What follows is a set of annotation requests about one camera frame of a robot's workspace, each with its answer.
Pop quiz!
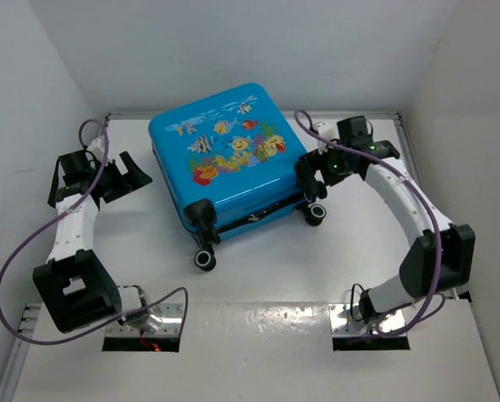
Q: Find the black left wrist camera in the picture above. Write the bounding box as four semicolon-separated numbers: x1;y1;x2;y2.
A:
48;150;97;208

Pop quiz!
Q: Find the dark blue suitcase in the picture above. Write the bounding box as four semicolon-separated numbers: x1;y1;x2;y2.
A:
148;83;327;271

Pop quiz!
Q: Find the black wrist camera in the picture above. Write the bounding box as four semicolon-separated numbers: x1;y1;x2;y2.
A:
337;116;400;159
48;150;97;208

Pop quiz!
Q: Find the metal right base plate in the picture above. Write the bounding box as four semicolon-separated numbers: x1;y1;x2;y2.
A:
328;303;405;340

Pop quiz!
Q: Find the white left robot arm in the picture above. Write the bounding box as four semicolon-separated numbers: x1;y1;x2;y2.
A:
33;137;152;333

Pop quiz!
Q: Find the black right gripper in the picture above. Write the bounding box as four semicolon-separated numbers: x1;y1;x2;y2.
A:
299;140;353;193

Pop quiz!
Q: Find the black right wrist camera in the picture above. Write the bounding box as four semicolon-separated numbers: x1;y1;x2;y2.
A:
337;116;400;159

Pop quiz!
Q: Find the metal base plate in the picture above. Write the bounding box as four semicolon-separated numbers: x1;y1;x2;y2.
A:
105;303;185;338
328;303;405;340

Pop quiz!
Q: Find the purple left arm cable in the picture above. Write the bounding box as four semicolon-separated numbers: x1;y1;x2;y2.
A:
0;119;189;347

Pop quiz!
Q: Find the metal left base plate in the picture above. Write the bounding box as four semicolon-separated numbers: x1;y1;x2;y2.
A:
105;303;185;338

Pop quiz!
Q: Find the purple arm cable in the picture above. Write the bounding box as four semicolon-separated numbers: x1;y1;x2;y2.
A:
293;109;446;341
0;119;189;347

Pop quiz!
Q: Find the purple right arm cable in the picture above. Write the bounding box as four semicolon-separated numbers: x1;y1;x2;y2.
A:
293;109;446;341

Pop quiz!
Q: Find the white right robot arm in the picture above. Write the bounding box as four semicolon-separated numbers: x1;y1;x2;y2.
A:
295;116;476;326

